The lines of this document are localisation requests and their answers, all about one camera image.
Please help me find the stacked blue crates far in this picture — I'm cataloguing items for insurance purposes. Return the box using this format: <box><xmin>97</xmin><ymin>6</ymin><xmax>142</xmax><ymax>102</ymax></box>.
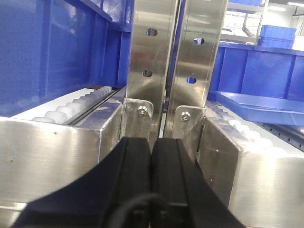
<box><xmin>257</xmin><ymin>25</ymin><xmax>297</xmax><ymax>49</ymax></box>

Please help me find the right steel shelf beam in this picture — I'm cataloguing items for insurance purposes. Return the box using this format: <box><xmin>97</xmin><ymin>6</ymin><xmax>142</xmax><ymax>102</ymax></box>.
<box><xmin>199</xmin><ymin>117</ymin><xmax>304</xmax><ymax>228</ymax></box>

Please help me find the left steel upright post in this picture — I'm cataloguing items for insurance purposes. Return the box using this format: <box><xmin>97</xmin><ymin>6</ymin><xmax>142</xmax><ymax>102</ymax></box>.
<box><xmin>123</xmin><ymin>0</ymin><xmax>180</xmax><ymax>146</ymax></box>

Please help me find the steel upright post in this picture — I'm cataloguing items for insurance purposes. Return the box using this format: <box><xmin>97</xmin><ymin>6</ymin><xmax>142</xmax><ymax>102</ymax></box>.
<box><xmin>123</xmin><ymin>0</ymin><xmax>180</xmax><ymax>146</ymax></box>
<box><xmin>163</xmin><ymin>0</ymin><xmax>228</xmax><ymax>160</ymax></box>

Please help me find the left steel shelf beam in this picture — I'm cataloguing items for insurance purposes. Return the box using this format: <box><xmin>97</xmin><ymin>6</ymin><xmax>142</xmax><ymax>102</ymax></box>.
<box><xmin>0</xmin><ymin>98</ymin><xmax>123</xmax><ymax>228</ymax></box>

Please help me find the light blue plastic tray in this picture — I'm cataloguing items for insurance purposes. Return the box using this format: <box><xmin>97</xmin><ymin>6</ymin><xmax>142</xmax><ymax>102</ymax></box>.
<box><xmin>216</xmin><ymin>91</ymin><xmax>304</xmax><ymax>126</ymax></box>

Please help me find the white roller track right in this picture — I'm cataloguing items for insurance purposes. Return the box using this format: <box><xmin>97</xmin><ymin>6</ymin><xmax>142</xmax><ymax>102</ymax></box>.
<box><xmin>207</xmin><ymin>102</ymin><xmax>304</xmax><ymax>156</ymax></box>

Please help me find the blue bin behind tray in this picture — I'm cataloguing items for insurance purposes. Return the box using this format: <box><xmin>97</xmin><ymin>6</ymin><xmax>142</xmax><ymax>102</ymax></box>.
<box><xmin>208</xmin><ymin>42</ymin><xmax>304</xmax><ymax>101</ymax></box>

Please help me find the steel shelf beam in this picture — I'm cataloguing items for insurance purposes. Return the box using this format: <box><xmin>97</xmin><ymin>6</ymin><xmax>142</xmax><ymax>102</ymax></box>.
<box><xmin>0</xmin><ymin>98</ymin><xmax>123</xmax><ymax>228</ymax></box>
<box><xmin>199</xmin><ymin>117</ymin><xmax>304</xmax><ymax>228</ymax></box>

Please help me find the white roller track left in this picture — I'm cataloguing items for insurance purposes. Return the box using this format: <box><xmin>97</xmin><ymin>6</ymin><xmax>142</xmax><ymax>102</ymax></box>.
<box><xmin>12</xmin><ymin>86</ymin><xmax>119</xmax><ymax>124</ymax></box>

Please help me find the large blue bin left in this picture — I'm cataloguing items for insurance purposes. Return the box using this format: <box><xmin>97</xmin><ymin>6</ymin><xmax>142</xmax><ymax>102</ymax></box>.
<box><xmin>0</xmin><ymin>0</ymin><xmax>134</xmax><ymax>117</ymax></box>

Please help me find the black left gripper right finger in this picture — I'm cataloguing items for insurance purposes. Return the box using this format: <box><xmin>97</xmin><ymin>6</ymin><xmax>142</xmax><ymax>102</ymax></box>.
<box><xmin>151</xmin><ymin>138</ymin><xmax>244</xmax><ymax>228</ymax></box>

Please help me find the white roller track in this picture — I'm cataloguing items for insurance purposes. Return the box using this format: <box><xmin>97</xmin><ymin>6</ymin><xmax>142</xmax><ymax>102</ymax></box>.
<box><xmin>12</xmin><ymin>86</ymin><xmax>119</xmax><ymax>124</ymax></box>
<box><xmin>207</xmin><ymin>102</ymin><xmax>304</xmax><ymax>156</ymax></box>

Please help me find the right steel upright post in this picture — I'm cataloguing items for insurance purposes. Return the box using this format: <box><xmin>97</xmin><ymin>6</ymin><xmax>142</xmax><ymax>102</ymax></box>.
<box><xmin>163</xmin><ymin>0</ymin><xmax>228</xmax><ymax>160</ymax></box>

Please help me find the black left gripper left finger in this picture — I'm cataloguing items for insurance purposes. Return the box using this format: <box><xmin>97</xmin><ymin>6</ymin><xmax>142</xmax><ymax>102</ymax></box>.
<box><xmin>13</xmin><ymin>137</ymin><xmax>150</xmax><ymax>228</ymax></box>

